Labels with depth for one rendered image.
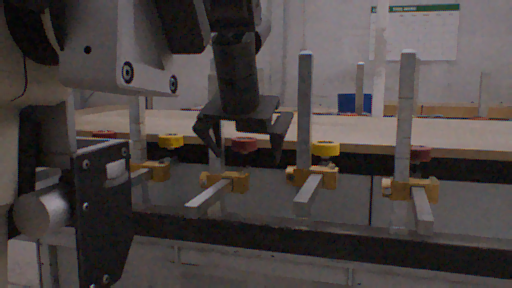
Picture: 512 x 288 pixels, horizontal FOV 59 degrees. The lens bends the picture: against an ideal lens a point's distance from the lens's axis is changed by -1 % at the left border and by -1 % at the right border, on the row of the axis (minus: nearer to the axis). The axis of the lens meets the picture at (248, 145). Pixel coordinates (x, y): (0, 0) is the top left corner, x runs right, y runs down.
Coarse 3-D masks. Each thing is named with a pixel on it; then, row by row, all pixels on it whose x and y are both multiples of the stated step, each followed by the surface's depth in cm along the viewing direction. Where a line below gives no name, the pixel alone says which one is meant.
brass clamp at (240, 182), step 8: (200, 176) 130; (208, 176) 129; (216, 176) 128; (224, 176) 127; (232, 176) 127; (240, 176) 126; (248, 176) 129; (200, 184) 130; (208, 184) 129; (240, 184) 126; (248, 184) 130; (232, 192) 127; (240, 192) 127
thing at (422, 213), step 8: (408, 176) 125; (416, 176) 123; (416, 192) 108; (424, 192) 108; (416, 200) 102; (424, 200) 102; (416, 208) 96; (424, 208) 96; (416, 216) 93; (424, 216) 91; (432, 216) 91; (416, 224) 92; (424, 224) 89; (432, 224) 88; (424, 232) 89; (432, 232) 89
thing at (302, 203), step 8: (320, 160) 136; (312, 176) 117; (320, 176) 117; (304, 184) 109; (312, 184) 109; (320, 184) 115; (304, 192) 102; (312, 192) 103; (296, 200) 96; (304, 200) 96; (312, 200) 103; (296, 208) 96; (304, 208) 95
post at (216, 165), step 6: (210, 72) 125; (210, 78) 124; (216, 78) 124; (210, 84) 125; (216, 84) 124; (210, 90) 125; (216, 90) 124; (210, 96) 125; (222, 120) 127; (222, 126) 128; (210, 132) 127; (222, 132) 128; (222, 138) 128; (222, 144) 129; (210, 150) 128; (222, 150) 129; (210, 156) 128; (222, 156) 129; (210, 162) 129; (216, 162) 128; (222, 162) 129; (210, 168) 129; (216, 168) 128; (222, 168) 130; (222, 198) 131; (216, 204) 130; (222, 204) 131
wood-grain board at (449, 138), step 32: (96, 128) 167; (128, 128) 167; (160, 128) 167; (224, 128) 168; (320, 128) 167; (352, 128) 167; (384, 128) 167; (416, 128) 167; (448, 128) 167; (480, 128) 167
